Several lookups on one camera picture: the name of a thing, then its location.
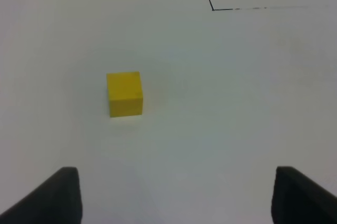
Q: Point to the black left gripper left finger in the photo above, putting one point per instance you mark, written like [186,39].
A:
[57,200]

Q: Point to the yellow cube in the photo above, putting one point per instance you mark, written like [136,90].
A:
[125,94]

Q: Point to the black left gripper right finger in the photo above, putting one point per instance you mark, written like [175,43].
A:
[298,199]

